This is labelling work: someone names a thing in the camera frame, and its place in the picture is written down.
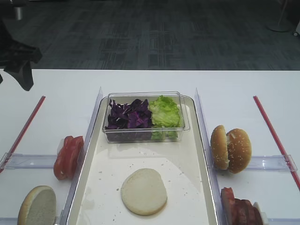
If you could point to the purple cabbage pile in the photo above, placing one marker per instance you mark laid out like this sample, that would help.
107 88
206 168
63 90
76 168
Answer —
129 116

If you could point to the clear acrylic divider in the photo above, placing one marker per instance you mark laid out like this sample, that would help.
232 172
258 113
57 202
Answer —
212 173
65 213

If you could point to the red strip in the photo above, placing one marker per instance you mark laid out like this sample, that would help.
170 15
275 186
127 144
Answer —
25 124
276 138

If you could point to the right clear acrylic divider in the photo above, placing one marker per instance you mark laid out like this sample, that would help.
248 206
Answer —
212 173

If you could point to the bun bottom slice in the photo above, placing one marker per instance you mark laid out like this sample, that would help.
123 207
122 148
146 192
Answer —
143 192

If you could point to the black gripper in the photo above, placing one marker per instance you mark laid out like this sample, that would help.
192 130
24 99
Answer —
16 58

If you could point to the left clear acrylic divider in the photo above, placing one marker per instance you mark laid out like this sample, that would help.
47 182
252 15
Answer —
65 213

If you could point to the upper left clear rail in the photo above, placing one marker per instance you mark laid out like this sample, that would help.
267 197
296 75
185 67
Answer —
25 161

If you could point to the inner tomato slice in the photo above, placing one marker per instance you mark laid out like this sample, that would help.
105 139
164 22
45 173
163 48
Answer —
71 156

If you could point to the left red strip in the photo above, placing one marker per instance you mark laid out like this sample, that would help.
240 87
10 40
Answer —
25 124

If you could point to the green lettuce pile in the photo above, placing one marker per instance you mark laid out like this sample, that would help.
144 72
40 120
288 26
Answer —
165 113

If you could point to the white metal tray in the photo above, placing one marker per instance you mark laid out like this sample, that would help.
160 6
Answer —
182 167

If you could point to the grey stand base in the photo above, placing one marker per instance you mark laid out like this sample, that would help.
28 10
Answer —
280 24

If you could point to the white pusher block right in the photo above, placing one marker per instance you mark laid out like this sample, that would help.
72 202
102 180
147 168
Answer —
262 214

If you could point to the right red strip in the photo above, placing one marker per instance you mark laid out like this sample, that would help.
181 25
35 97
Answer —
276 138

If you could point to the sesame bun top half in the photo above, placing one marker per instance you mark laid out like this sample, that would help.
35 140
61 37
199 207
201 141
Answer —
239 150

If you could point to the left bun bottom half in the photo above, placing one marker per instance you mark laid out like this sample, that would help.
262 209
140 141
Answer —
38 207

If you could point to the clear rail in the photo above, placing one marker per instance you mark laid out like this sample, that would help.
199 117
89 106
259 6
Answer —
283 221
279 163
25 161

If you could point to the upper right clear rail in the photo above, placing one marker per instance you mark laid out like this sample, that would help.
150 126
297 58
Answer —
279 163

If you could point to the lower right clear rail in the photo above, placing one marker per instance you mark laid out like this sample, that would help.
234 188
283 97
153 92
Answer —
283 221

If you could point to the dark red meat patties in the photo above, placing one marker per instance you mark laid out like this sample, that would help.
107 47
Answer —
242 212

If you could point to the red tomato slice right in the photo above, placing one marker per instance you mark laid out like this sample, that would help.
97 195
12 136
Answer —
228 202

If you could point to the clear plastic container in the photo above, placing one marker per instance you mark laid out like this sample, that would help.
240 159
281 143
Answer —
152 134

